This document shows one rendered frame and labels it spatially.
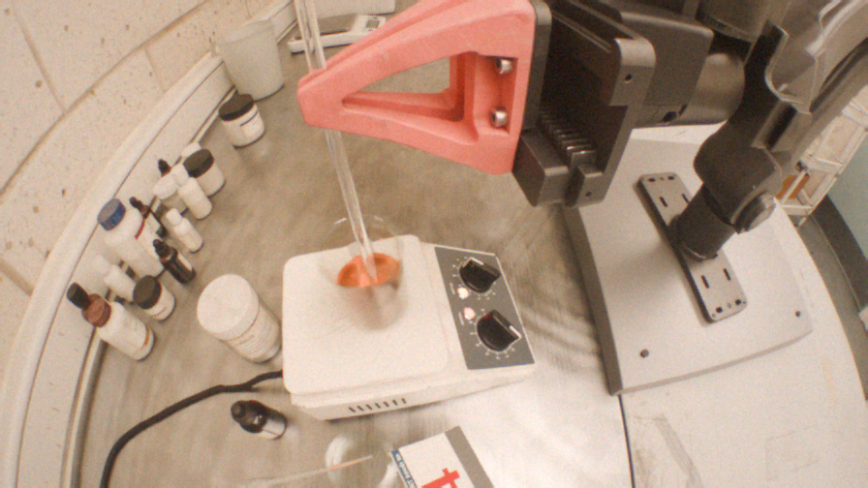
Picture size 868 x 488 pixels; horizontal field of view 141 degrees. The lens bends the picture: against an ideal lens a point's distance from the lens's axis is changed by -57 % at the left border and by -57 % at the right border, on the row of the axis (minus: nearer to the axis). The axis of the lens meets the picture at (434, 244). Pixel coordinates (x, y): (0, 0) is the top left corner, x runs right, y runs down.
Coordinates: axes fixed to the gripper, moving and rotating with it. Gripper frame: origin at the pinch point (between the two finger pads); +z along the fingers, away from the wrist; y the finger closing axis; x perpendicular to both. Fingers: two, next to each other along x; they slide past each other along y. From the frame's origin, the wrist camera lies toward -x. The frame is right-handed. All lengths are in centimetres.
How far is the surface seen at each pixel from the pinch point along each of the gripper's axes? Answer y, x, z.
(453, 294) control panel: -1.6, 19.6, -5.5
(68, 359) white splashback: -2.9, 21.5, 43.2
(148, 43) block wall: -54, 4, 37
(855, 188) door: -13, 67, -303
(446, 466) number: 11.3, 24.4, -1.5
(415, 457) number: 10.1, 22.9, 0.6
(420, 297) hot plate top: -0.6, 17.1, -2.7
